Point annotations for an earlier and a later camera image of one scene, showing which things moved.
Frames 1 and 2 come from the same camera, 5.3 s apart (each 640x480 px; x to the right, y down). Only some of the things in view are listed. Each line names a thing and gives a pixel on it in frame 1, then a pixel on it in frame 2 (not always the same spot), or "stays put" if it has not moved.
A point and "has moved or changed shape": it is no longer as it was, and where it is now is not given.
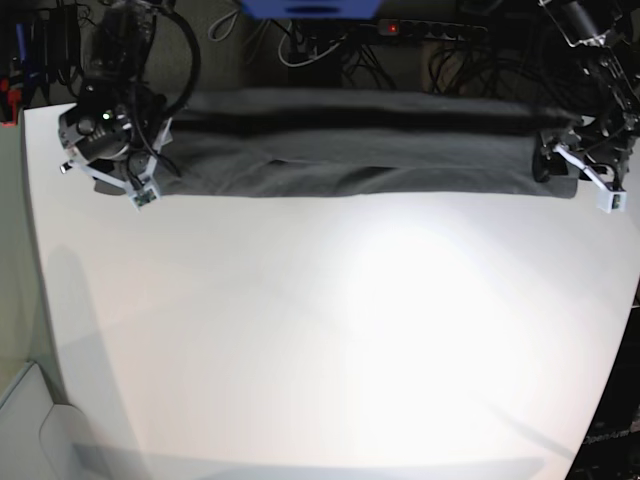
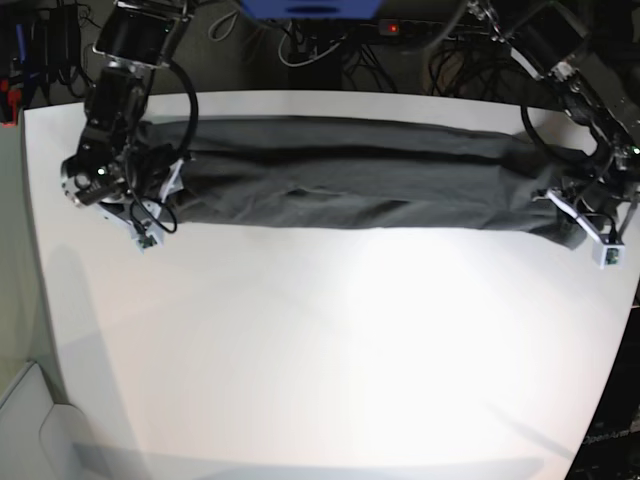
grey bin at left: x=40 y=439 stays put
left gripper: x=130 y=168 → x=128 y=204
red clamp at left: x=14 y=99 stays put
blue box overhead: x=311 y=9 stays put
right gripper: x=613 y=151 → x=597 y=201
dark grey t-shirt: x=268 y=143 has moved or changed shape
